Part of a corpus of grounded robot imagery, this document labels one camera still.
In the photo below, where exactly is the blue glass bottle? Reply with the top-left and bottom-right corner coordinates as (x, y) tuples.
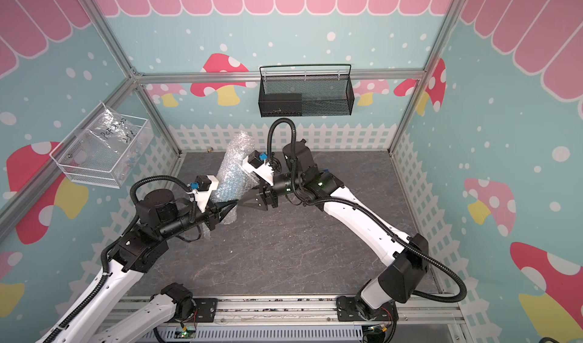
(216, 160), (247, 202)

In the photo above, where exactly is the clear bubble wrap sheet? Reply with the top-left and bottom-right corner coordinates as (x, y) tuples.
(210, 131), (258, 203)

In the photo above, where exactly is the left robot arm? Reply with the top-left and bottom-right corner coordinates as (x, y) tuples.
(41, 189), (237, 342)

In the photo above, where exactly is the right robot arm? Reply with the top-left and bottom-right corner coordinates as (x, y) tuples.
(240, 142), (468, 320)

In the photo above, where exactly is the black box in basket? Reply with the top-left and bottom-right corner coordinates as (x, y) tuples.
(259, 93), (303, 118)

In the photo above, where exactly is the clear plastic bag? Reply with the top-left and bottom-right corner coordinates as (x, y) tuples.
(69, 108), (144, 171)

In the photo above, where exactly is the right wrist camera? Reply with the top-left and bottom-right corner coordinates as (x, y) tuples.
(241, 150), (274, 186)

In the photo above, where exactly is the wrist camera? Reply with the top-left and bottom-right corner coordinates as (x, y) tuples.
(190, 175), (220, 212)
(241, 150), (274, 186)

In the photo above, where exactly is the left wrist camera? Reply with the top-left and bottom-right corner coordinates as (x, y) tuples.
(190, 175), (220, 212)

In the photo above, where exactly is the black wire mesh basket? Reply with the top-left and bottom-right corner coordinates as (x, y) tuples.
(258, 63), (355, 117)

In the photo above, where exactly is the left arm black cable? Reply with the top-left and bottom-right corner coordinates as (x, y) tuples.
(40, 175), (194, 343)

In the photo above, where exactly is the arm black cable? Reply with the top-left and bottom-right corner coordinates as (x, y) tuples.
(40, 175), (194, 343)
(266, 117), (469, 304)

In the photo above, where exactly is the white wire mesh basket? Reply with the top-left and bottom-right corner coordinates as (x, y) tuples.
(49, 104), (154, 189)

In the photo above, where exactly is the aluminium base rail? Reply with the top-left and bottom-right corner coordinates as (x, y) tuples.
(97, 294), (470, 343)

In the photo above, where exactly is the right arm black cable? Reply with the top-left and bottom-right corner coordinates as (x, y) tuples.
(266, 117), (469, 304)

